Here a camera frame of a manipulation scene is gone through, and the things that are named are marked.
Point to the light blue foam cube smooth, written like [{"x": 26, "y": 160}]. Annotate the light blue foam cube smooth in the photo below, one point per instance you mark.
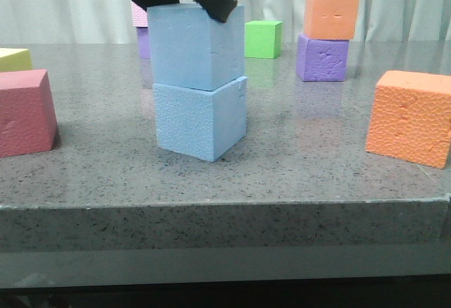
[{"x": 191, "y": 49}]

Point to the light blue foam cube textured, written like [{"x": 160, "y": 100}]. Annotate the light blue foam cube textured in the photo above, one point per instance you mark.
[{"x": 198, "y": 123}]

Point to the pink foam cube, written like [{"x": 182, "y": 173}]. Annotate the pink foam cube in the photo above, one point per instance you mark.
[{"x": 139, "y": 15}]

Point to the purple foam cube left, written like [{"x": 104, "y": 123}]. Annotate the purple foam cube left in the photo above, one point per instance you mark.
[{"x": 143, "y": 42}]

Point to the purple foam cube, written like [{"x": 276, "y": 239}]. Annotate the purple foam cube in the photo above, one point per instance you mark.
[
  {"x": 143, "y": 42},
  {"x": 321, "y": 60}
]

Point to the green foam cube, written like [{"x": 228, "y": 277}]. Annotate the green foam cube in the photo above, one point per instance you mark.
[{"x": 263, "y": 38}]

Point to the grey-green curtain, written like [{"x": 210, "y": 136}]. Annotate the grey-green curtain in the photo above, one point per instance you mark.
[{"x": 110, "y": 21}]

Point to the orange foam cube stacked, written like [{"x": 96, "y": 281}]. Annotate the orange foam cube stacked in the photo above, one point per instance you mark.
[{"x": 330, "y": 19}]

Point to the purple foam cube right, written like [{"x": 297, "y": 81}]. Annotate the purple foam cube right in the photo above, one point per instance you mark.
[{"x": 321, "y": 60}]

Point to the yellow foam cube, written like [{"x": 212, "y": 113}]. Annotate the yellow foam cube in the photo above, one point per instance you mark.
[{"x": 14, "y": 59}]

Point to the large red foam cube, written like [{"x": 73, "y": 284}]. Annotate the large red foam cube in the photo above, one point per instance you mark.
[{"x": 28, "y": 119}]

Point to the large orange foam cube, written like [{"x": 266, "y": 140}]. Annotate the large orange foam cube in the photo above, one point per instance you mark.
[{"x": 410, "y": 118}]

